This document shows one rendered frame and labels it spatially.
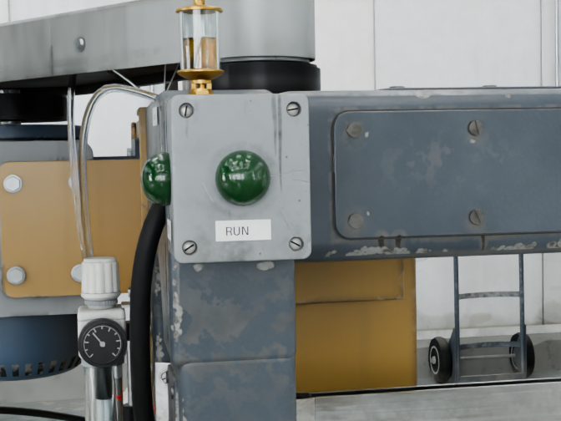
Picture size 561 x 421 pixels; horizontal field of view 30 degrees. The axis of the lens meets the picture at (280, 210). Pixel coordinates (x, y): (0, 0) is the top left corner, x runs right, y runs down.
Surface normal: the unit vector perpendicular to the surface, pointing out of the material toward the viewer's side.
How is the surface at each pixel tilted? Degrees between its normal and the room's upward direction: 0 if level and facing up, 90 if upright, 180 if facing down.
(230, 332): 90
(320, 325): 90
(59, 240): 90
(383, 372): 90
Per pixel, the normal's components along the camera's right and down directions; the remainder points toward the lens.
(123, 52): -0.66, 0.05
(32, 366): 0.41, 0.54
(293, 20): 0.59, 0.03
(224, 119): 0.17, 0.05
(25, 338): 0.38, 0.06
